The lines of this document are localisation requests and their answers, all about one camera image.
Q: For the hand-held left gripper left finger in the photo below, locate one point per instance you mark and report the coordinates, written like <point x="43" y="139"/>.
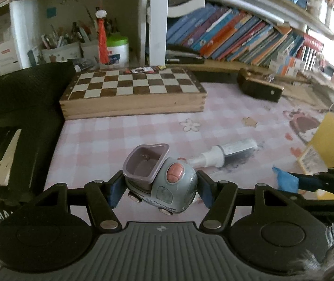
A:
<point x="116" y="191"/>

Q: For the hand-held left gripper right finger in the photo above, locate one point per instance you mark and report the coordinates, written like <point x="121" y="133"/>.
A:
<point x="205" y="190"/>

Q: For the grey toy truck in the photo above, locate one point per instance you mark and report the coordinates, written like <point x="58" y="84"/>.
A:
<point x="167" y="187"/>

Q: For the spray bottle with dark liquid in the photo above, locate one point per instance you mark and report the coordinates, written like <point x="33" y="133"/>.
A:
<point x="234" y="149"/>

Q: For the yellow cardboard box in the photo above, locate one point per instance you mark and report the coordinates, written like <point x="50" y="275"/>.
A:
<point x="330" y="143"/>

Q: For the wooden chessboard box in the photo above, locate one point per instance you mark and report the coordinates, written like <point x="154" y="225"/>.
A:
<point x="131" y="105"/>

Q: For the brown cardboard sheet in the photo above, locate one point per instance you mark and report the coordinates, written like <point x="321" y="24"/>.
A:
<point x="301" y="93"/>

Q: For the dark brown wooden box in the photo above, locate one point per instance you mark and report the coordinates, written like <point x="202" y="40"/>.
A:
<point x="257" y="89"/>

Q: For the orange white carton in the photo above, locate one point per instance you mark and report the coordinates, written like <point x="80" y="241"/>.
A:
<point x="284" y="68"/>
<point x="289" y="57"/>

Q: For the small printed wrapper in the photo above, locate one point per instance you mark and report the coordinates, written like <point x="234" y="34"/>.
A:
<point x="140" y="70"/>

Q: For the black stapler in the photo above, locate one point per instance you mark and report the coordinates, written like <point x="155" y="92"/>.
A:
<point x="184" y="60"/>

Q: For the black electronic keyboard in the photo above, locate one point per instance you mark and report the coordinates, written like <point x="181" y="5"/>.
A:
<point x="23" y="93"/>

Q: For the row of red books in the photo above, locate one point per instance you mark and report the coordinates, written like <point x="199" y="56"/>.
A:
<point x="313" y="46"/>

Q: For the white jar with green lid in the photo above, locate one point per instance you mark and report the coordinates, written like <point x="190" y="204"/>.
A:
<point x="117" y="52"/>

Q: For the white pen holder with pens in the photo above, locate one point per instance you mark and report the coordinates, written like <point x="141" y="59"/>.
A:
<point x="67" y="52"/>

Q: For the red tassel ornament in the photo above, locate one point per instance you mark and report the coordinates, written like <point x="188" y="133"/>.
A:
<point x="102" y="35"/>

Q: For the row of colourful books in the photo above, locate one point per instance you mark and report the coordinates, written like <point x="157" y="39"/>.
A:
<point x="228" y="32"/>

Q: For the white carton with red label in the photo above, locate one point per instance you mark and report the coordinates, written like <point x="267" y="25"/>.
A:
<point x="7" y="58"/>

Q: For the white bookshelf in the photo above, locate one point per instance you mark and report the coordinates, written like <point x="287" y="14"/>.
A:
<point x="156" y="20"/>

